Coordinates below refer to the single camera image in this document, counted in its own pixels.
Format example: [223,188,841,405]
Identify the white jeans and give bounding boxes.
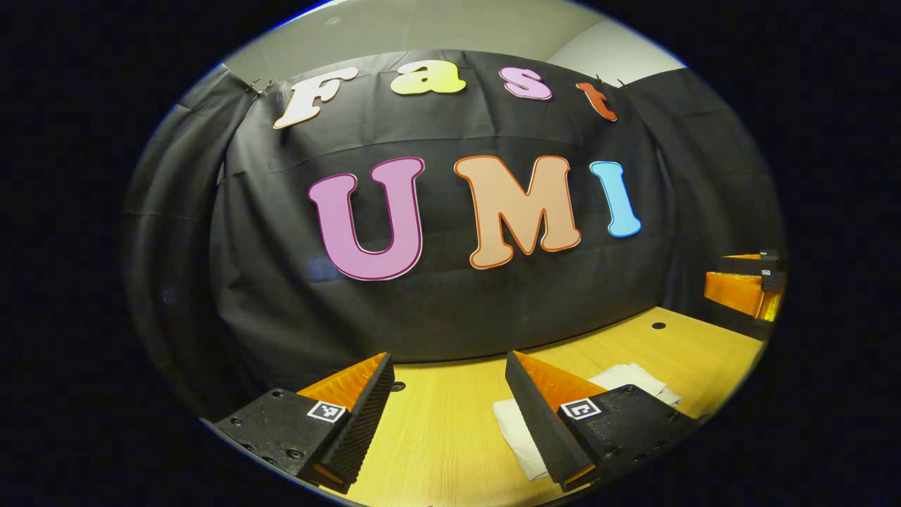
[493,363,682,482]

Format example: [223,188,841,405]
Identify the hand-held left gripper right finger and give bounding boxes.
[505,351,705,492]

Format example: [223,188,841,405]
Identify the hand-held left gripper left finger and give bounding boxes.
[211,352,396,495]

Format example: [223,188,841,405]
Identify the black backdrop cloth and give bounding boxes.
[123,49,786,423]

